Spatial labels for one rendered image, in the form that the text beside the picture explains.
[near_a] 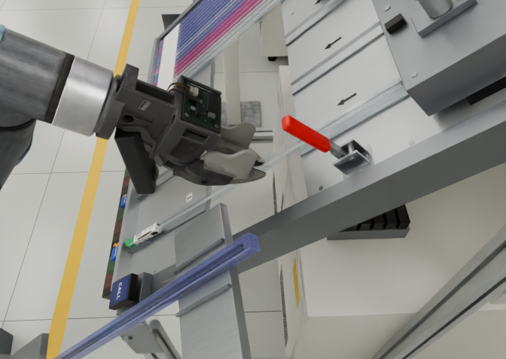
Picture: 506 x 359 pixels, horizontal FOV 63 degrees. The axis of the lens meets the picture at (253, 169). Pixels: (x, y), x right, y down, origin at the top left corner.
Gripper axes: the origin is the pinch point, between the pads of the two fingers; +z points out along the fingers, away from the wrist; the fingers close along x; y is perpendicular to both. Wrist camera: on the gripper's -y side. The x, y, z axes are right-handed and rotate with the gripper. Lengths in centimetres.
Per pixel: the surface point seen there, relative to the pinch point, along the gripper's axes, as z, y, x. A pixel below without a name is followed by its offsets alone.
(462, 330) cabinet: 60, -15, -10
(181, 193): -3.1, -17.1, 5.0
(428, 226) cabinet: 47.8, -7.5, 7.5
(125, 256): -7.4, -29.1, -2.0
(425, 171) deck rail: 7.1, 18.9, -10.0
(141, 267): -5.4, -26.0, -4.9
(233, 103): 38, -70, 94
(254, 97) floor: 54, -77, 113
